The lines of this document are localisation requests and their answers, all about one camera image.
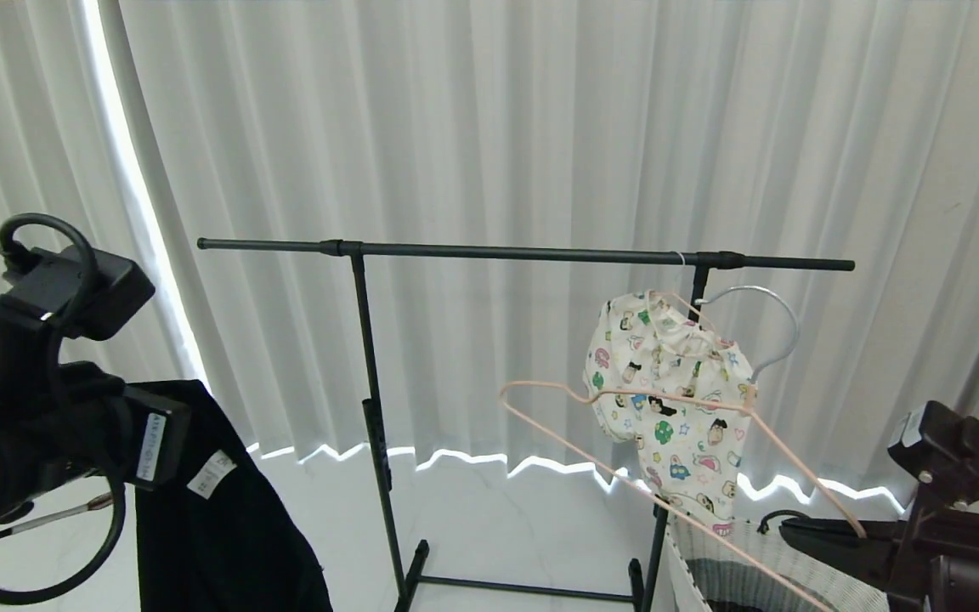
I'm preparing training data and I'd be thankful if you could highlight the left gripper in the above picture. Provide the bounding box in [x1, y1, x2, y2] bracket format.
[0, 365, 193, 511]

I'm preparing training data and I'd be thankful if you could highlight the white laundry basket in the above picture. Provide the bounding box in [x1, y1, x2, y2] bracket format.
[666, 508, 890, 612]

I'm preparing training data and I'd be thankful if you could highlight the black garment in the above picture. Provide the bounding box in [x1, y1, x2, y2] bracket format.
[134, 378, 333, 612]

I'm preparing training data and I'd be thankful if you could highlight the pink clothes hanger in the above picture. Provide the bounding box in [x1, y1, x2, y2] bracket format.
[644, 251, 718, 341]
[498, 285, 869, 612]

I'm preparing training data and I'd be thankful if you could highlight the white curtain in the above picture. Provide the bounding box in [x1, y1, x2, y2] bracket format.
[0, 0, 979, 511]

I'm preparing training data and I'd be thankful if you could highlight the cream printed garment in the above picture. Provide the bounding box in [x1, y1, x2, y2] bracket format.
[583, 291, 758, 536]

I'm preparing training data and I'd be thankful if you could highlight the black clothes rack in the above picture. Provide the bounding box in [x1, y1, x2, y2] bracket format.
[196, 238, 856, 612]

